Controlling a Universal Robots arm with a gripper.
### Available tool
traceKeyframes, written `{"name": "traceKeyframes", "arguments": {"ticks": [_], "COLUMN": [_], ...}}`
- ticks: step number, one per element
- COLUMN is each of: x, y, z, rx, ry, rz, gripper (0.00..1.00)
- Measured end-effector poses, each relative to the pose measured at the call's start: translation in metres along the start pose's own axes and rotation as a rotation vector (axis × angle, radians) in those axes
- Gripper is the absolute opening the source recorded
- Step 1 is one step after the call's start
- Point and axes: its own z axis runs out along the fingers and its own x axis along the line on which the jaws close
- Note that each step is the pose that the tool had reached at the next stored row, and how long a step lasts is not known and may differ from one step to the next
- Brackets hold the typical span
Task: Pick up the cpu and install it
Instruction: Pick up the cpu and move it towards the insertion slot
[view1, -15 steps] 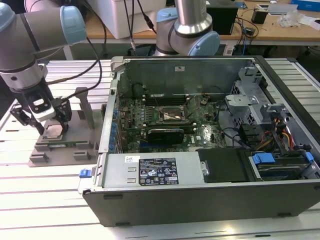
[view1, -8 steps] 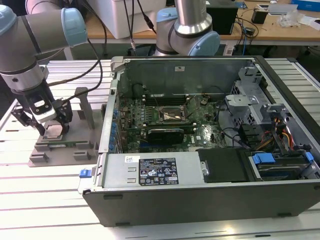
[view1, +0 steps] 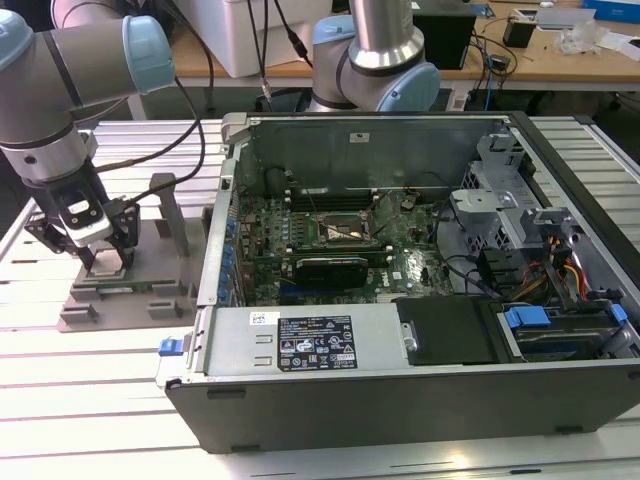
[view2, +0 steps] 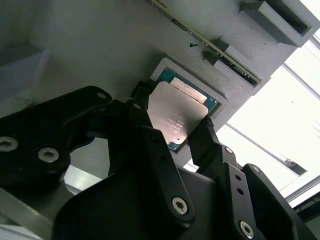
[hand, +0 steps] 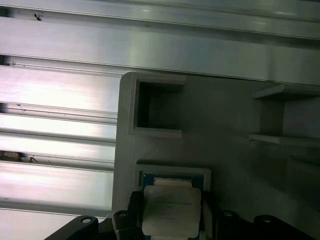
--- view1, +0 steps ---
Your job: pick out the silver power supply unit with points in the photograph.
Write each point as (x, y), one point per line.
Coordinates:
(235, 345)

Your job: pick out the silver CPU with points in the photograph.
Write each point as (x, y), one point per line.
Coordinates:
(106, 272)

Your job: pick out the white paper sheet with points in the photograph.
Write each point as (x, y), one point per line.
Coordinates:
(625, 45)

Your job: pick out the loose green RAM stick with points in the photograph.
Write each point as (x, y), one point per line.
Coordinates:
(125, 288)

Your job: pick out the metal locking lever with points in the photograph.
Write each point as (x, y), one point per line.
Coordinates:
(385, 216)
(311, 202)

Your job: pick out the blue expansion slot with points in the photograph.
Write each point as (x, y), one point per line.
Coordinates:
(289, 290)

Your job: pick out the blue case latch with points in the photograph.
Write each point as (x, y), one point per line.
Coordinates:
(169, 347)

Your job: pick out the silver chipset heatsink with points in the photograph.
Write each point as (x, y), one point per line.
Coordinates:
(386, 298)

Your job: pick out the CPU socket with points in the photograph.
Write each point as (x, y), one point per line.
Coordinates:
(350, 222)

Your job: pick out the black open PC case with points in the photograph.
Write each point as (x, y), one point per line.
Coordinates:
(400, 410)

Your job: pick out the black round case speaker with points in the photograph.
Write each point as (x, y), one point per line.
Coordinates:
(274, 182)

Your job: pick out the grey flat box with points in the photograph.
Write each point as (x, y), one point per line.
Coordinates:
(565, 20)

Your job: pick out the silver metal drive cage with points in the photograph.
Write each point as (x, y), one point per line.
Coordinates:
(480, 205)

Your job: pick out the white plastic box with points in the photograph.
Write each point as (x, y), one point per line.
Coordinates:
(230, 35)

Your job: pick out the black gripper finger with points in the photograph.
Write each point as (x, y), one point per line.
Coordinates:
(45, 232)
(127, 230)

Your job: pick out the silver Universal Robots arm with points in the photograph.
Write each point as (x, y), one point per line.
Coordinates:
(30, 100)

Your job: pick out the black plastic shroud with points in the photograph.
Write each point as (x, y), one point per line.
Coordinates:
(450, 330)

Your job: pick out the white label sticker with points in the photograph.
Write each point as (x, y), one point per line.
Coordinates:
(360, 138)

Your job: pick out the small black box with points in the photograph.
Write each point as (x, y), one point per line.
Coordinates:
(517, 32)

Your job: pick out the black connector block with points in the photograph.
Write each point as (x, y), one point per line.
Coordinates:
(497, 270)

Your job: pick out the black graphics card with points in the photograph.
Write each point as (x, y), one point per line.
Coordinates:
(330, 274)

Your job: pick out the coin cell battery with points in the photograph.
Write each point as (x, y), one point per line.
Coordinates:
(409, 202)

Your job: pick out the clear plastic bag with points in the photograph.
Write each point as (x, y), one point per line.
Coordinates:
(580, 40)

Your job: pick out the green motherboard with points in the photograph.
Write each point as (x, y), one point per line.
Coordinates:
(410, 270)

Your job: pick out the small white card box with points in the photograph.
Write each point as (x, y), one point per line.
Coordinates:
(525, 12)

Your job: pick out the large black box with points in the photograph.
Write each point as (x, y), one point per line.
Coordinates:
(450, 40)

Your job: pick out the grey case release latch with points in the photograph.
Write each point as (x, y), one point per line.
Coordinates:
(234, 127)

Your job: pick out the blue cardboard box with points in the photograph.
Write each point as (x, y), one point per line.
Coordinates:
(615, 9)

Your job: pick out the grey parts rack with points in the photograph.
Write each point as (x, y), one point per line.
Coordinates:
(160, 280)

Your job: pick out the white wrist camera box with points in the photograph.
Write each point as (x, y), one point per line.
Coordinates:
(87, 225)

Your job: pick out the hard disk in blue carrier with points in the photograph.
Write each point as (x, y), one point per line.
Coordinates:
(527, 317)

